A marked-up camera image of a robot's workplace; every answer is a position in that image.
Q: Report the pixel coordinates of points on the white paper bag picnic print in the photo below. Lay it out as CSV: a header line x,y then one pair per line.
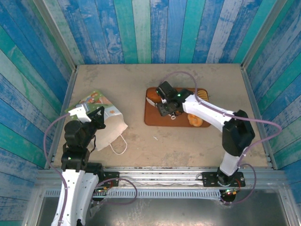
x,y
110,127

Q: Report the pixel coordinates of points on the round brown fake bun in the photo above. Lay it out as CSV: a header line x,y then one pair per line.
x,y
152,95

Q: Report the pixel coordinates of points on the flower shaped fake bun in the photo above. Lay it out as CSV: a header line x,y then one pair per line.
x,y
196,121

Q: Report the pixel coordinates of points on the ridged golden fake bread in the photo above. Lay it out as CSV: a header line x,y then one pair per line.
x,y
202,94

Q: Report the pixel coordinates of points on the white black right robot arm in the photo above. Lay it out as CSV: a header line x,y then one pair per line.
x,y
237,134

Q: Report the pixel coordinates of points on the brown plastic tray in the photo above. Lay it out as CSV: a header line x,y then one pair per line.
x,y
152,117

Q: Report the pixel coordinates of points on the small circuit board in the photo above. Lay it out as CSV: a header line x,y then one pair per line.
x,y
101,189
229,191

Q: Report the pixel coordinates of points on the steel lower shelf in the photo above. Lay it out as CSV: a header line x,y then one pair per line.
x,y
188,212

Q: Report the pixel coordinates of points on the aluminium side rail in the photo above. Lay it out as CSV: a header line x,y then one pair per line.
x,y
71,82
251,94

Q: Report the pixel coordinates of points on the small black mount plate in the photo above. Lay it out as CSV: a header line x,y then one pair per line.
x,y
111,175

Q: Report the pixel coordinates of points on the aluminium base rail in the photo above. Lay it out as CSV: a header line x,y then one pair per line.
x,y
164,175

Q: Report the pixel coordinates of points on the wide black mount plate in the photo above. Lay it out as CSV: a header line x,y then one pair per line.
x,y
209,179

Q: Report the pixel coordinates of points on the aluminium corner post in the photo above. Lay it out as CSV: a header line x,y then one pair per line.
x,y
57,35
261,35

